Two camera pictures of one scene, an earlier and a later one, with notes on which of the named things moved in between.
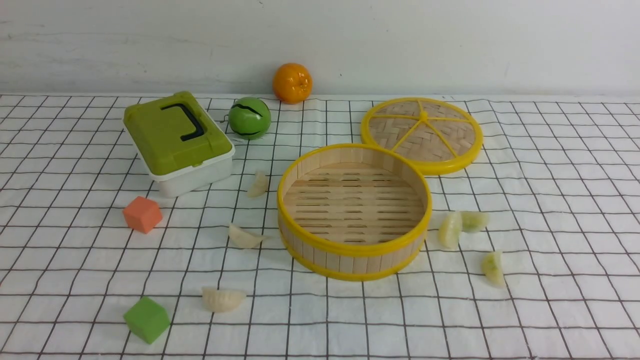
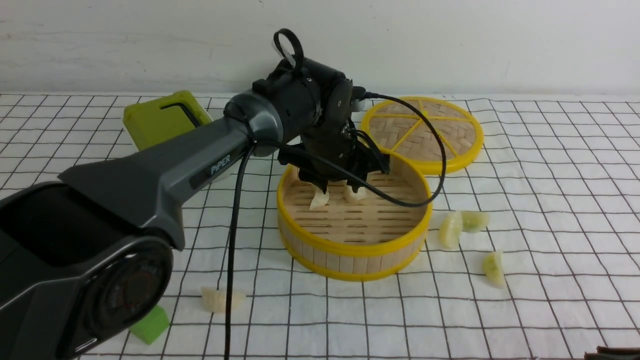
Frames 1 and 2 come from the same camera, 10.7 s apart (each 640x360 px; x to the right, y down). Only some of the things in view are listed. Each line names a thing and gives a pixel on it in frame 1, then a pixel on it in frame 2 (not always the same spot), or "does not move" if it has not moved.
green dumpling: x=450 y=228 does not move
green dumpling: x=473 y=222 does not move
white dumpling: x=240 y=239 to x=350 y=196
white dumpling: x=260 y=186 to x=319 y=199
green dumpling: x=492 y=267 does not move
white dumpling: x=221 y=300 does not move
